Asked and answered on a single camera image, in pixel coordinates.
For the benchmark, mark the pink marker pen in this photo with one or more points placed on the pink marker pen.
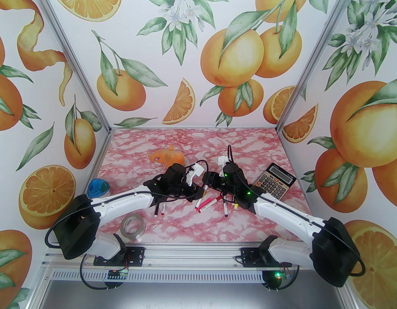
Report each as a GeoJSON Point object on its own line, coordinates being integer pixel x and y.
{"type": "Point", "coordinates": [206, 204]}

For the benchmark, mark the black whiteboard marker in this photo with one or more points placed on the black whiteboard marker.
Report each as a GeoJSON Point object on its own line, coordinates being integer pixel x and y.
{"type": "Point", "coordinates": [226, 211]}

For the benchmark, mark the red whiteboard marker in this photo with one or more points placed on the red whiteboard marker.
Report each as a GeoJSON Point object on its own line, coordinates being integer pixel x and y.
{"type": "Point", "coordinates": [163, 208]}

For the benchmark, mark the thin black pen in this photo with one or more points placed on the thin black pen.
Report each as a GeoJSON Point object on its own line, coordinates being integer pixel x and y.
{"type": "Point", "coordinates": [157, 209]}

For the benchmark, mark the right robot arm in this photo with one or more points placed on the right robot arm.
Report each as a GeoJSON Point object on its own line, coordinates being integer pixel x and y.
{"type": "Point", "coordinates": [282, 214]}

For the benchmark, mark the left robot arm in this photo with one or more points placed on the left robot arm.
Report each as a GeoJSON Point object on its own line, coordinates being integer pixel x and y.
{"type": "Point", "coordinates": [127, 201]}

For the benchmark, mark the white marker red cap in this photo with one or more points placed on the white marker red cap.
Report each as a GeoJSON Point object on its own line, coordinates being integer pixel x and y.
{"type": "Point", "coordinates": [198, 202]}

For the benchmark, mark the orange toy figure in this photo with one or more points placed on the orange toy figure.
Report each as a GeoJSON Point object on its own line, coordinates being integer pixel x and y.
{"type": "Point", "coordinates": [168, 158]}

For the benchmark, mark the black desk calculator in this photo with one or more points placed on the black desk calculator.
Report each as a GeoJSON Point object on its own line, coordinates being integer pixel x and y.
{"type": "Point", "coordinates": [277, 180]}

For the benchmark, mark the clear tape roll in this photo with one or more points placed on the clear tape roll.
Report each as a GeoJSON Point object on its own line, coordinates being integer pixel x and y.
{"type": "Point", "coordinates": [132, 236]}

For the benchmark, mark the grey metal sheet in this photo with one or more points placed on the grey metal sheet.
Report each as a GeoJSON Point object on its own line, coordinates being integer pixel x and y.
{"type": "Point", "coordinates": [192, 296]}

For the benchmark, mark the small circuit board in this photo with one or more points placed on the small circuit board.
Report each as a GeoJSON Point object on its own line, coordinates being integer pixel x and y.
{"type": "Point", "coordinates": [118, 274]}
{"type": "Point", "coordinates": [282, 275]}

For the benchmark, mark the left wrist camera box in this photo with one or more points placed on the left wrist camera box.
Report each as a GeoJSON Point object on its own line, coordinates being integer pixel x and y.
{"type": "Point", "coordinates": [197, 170]}

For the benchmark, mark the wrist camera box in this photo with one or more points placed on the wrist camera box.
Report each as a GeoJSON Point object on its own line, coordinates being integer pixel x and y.
{"type": "Point", "coordinates": [222, 161]}
{"type": "Point", "coordinates": [197, 170]}

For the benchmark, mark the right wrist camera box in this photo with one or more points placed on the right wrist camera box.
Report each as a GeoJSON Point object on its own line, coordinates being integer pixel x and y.
{"type": "Point", "coordinates": [222, 161]}

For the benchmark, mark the aluminium back rail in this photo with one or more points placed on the aluminium back rail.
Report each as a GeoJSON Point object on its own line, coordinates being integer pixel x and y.
{"type": "Point", "coordinates": [192, 127]}

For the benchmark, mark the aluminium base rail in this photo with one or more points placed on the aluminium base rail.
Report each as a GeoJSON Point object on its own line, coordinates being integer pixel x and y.
{"type": "Point", "coordinates": [192, 253]}

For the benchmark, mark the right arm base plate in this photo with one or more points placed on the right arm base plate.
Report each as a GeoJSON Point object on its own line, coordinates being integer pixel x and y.
{"type": "Point", "coordinates": [250, 257]}

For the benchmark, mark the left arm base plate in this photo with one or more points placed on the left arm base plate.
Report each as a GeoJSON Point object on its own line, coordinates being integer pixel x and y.
{"type": "Point", "coordinates": [137, 256]}

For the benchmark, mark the aluminium frame post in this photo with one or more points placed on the aluminium frame post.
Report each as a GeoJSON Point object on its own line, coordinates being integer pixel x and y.
{"type": "Point", "coordinates": [317, 53]}
{"type": "Point", "coordinates": [74, 55]}

